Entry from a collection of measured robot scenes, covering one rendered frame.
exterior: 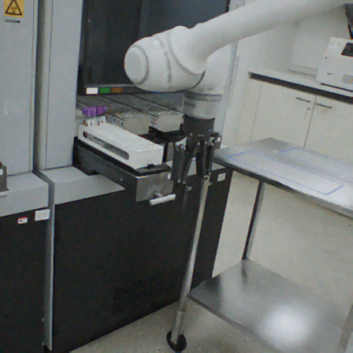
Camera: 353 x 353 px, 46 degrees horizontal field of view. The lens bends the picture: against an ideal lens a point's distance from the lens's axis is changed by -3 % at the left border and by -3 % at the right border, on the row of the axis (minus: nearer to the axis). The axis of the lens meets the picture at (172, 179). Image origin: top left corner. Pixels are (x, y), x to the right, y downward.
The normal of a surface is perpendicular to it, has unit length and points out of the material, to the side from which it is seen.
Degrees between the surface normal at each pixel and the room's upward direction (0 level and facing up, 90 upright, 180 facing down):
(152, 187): 90
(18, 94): 90
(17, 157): 90
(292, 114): 90
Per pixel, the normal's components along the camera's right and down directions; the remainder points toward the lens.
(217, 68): 0.71, 0.30
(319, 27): -0.72, 0.15
